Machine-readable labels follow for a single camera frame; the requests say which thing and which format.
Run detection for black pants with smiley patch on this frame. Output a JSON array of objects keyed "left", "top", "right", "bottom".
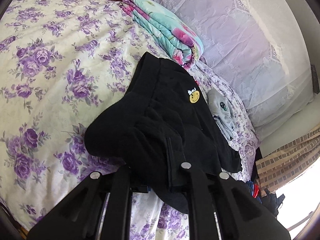
[{"left": 84, "top": 53, "right": 242, "bottom": 213}]

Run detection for pile of blue red clothes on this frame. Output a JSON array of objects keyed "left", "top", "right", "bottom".
[{"left": 246, "top": 180, "right": 285, "bottom": 217}]

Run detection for beige checked curtain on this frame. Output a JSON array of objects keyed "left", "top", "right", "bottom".
[{"left": 256, "top": 126, "right": 319, "bottom": 193}]

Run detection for folded grey garment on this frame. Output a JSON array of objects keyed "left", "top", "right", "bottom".
[{"left": 207, "top": 88, "right": 235, "bottom": 141}]

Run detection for folded turquoise pink blanket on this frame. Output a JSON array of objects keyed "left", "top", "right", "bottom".
[{"left": 120, "top": 0, "right": 204, "bottom": 69}]

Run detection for lavender lace headboard cover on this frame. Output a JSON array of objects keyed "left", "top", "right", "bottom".
[{"left": 152, "top": 0, "right": 313, "bottom": 138}]

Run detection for purple floral bed quilt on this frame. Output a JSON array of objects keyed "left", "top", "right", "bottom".
[{"left": 0, "top": 0, "right": 262, "bottom": 240}]

